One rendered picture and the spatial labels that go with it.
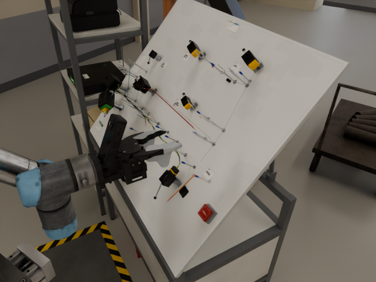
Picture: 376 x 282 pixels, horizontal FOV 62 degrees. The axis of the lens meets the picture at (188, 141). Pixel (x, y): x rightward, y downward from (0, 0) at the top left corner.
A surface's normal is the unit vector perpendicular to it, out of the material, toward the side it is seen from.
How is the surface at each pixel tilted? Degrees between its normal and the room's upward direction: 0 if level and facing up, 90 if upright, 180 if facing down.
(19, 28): 90
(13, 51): 90
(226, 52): 49
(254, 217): 0
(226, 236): 0
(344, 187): 0
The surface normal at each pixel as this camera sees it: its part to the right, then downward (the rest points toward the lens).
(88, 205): 0.03, -0.81
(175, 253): -0.63, -0.33
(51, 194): 0.51, 0.51
